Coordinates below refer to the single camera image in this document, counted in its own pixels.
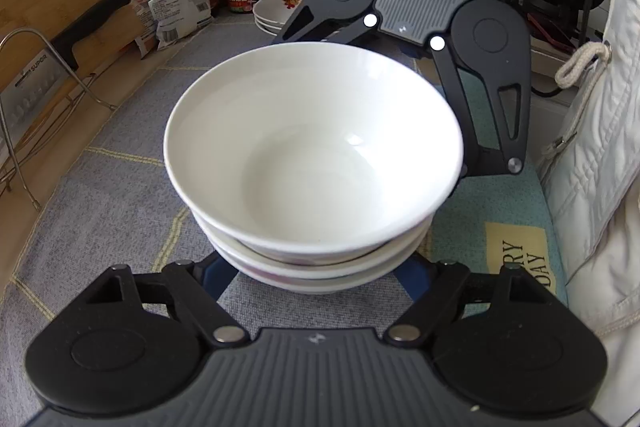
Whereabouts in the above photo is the white quilted jacket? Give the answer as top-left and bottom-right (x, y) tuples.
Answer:
(537, 0), (640, 338)

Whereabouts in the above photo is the plain white bowl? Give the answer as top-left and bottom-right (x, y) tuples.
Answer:
(163, 42), (465, 258)

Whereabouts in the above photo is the grey teal checked cloth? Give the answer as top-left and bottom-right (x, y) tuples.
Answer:
(0, 14), (568, 408)

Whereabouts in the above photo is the white bowl with pink flowers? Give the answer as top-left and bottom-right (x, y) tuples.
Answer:
(215, 247), (421, 295)
(192, 207), (436, 280)

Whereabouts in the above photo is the metal wire rack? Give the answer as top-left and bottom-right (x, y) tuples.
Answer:
(0, 27), (118, 212)

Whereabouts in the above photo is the black-handled kitchen knife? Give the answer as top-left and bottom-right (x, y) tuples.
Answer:
(0, 0), (132, 142)

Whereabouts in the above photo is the large white fruit-print plate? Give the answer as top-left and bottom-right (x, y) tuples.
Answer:
(252, 0), (313, 25)

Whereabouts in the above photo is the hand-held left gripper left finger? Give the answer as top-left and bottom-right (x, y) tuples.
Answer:
(85, 257), (251, 349)

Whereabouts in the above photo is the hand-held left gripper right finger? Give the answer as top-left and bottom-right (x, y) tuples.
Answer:
(384, 254), (544, 350)

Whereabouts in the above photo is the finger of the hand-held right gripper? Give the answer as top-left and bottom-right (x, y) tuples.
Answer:
(430, 33), (532, 180)
(271, 0), (381, 48)

